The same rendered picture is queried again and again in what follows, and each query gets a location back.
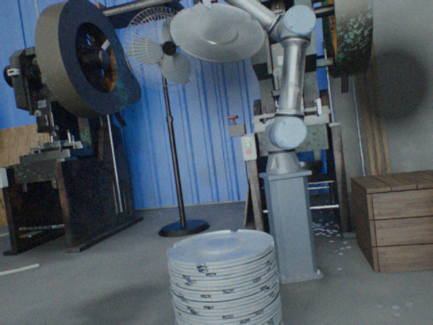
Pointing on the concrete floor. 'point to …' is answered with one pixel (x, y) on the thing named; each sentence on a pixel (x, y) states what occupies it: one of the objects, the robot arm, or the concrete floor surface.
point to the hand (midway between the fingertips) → (206, 8)
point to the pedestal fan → (168, 70)
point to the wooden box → (395, 220)
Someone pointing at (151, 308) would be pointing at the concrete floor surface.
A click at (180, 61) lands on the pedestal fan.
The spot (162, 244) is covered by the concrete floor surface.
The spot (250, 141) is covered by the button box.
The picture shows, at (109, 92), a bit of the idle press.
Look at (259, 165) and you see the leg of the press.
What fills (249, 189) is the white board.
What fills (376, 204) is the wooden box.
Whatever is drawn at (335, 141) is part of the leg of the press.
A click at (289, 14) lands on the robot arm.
